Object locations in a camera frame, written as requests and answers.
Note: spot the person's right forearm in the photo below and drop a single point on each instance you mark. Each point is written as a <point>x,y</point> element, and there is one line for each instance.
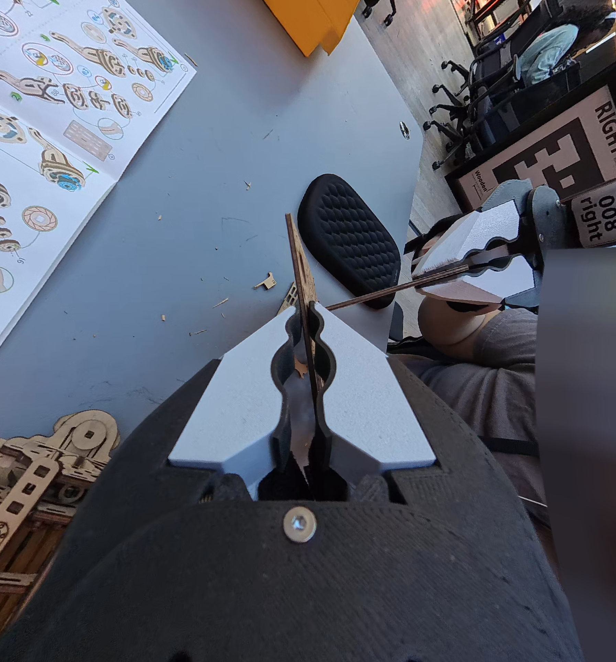
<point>452,326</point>

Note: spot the laser-cut plywood parts sheet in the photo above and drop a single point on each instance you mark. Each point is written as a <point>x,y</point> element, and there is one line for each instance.
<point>303,269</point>

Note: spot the small notched wood scrap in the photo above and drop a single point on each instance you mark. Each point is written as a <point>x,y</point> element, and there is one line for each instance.
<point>266,282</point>

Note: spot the black office chair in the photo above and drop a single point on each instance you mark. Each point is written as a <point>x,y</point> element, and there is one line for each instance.
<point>473,93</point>

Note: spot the black wrist rest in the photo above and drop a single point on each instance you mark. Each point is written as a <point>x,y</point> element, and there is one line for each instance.
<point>349,238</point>

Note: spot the thin wooden stick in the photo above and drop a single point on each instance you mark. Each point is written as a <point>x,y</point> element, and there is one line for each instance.
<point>390,292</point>

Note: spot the black round table grommet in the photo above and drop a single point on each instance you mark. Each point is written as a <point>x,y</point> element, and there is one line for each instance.
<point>404,129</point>

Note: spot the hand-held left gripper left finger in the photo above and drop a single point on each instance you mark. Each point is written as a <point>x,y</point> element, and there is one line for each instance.
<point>235,408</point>

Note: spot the black chair frame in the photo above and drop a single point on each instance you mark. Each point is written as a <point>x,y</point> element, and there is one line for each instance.
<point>509,446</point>

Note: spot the illustrated instruction booklet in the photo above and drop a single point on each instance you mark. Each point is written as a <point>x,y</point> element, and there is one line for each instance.
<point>55,129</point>

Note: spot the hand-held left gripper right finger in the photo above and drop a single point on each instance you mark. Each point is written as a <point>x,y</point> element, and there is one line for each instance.
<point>375,408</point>

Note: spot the triangular lattice wood scrap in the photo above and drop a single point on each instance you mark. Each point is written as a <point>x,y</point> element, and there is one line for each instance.
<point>289,299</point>

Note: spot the yellow plastic bin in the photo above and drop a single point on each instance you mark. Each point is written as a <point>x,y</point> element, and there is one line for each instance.
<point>313,20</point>

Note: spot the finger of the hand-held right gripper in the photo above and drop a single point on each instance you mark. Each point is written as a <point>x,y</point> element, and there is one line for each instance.
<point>499,282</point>
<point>478,232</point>

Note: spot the tiny wood scrap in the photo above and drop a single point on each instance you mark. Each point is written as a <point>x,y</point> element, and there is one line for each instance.
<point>301,367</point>

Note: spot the black white marker sign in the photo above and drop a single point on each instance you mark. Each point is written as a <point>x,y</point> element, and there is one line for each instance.
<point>561,150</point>

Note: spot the wooden submarine model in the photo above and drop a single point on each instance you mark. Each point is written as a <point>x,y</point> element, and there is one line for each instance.
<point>39,465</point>

